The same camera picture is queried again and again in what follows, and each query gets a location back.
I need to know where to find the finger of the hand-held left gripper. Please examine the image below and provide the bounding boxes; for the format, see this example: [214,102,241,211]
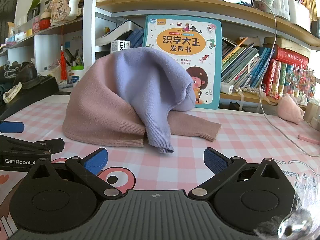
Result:
[0,121,25,133]
[0,135,65,155]

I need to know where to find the pink plush toy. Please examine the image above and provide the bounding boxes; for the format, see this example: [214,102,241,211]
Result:
[277,94,305,125]

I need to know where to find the pink checkered tablecloth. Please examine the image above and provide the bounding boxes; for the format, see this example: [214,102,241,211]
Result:
[0,97,320,240]

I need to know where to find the white charger adapter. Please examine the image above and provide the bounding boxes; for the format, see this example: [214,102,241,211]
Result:
[221,82,234,95]

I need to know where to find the pink eraser bar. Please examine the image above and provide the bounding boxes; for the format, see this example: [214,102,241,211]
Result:
[297,134,320,144]

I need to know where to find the white charging cable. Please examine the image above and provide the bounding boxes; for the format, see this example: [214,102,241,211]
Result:
[252,0,320,157]

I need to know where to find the hanging charm with red tassel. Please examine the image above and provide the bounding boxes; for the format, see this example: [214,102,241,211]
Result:
[49,0,83,80]

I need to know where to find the row of leaning thin books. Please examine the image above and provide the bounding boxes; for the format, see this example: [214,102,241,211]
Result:
[221,37,274,89]

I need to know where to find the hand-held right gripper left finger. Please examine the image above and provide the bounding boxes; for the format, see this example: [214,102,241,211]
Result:
[25,148,123,201]

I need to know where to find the thick white book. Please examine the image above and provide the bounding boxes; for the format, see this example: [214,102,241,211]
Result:
[96,19,144,47]

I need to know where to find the white storage box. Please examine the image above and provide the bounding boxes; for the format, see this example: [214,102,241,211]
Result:
[287,0,312,33]

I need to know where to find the row of upright dictionaries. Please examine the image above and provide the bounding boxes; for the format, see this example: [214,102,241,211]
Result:
[262,59,294,97]

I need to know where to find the stack of wooden blocks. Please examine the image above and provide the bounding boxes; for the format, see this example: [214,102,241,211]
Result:
[304,100,320,130]

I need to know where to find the teal children's sound book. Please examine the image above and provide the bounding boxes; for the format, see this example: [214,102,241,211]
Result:
[143,15,222,110]

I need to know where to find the white toothbrush box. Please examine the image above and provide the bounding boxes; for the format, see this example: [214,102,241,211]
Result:
[111,40,131,54]

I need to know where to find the white and green tin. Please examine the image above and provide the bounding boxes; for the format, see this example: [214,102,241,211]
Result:
[71,66,85,84]

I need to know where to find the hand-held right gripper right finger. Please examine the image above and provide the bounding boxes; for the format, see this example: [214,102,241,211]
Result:
[188,147,290,201]

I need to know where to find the red round figurine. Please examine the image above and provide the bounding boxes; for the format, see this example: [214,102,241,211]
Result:
[39,12,51,30]

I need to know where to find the colourful ornament tree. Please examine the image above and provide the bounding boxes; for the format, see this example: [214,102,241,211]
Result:
[285,67,317,99]

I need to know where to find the bunch of pens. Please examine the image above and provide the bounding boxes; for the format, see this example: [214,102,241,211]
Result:
[64,47,83,67]

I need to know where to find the pearl bead string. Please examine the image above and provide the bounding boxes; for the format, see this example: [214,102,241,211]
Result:
[232,85,265,93]

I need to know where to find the dark knitted slipper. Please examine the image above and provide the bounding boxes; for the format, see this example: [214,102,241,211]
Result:
[0,64,20,81]

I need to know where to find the pink and purple sweater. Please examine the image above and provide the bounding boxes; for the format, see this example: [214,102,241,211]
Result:
[62,46,222,155]

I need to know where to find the white and wooden bookshelf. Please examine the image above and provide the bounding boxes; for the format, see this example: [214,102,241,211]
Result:
[0,0,320,112]

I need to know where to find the black box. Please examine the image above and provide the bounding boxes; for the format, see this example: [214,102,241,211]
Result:
[0,76,60,120]

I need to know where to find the brown leather shoe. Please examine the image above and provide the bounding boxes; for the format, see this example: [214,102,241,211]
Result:
[12,61,40,90]

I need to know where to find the thick red dictionary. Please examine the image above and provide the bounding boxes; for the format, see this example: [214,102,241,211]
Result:
[274,45,309,68]

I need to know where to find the leaning blue books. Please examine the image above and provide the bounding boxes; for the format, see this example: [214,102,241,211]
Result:
[125,29,145,48]

